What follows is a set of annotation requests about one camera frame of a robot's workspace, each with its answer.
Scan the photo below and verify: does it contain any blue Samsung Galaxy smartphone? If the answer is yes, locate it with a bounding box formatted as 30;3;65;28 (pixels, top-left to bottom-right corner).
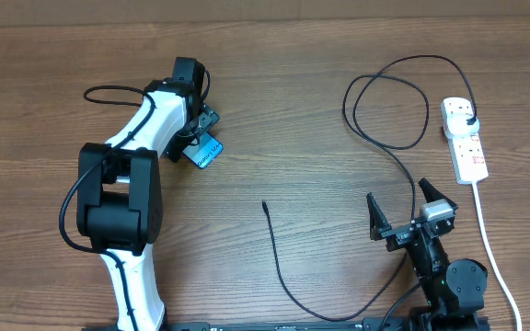
183;132;224;169

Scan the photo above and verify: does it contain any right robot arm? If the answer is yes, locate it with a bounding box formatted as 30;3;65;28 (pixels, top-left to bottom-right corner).
362;178;490;331

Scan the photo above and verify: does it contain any white power extension strip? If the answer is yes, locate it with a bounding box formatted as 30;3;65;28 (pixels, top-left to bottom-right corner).
441;97;489;185

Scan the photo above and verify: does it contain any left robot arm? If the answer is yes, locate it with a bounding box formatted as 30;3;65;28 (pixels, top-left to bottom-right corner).
67;57;224;330

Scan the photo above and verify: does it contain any white USB charger plug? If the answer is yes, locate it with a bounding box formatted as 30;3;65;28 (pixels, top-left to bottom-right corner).
444;114;480;139

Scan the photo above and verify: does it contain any white extension strip cord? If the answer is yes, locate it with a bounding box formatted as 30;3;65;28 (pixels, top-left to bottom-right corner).
470;180;524;331

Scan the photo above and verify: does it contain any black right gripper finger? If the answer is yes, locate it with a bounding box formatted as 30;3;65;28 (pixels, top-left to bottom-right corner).
419;177;458;211
366;193;391;234

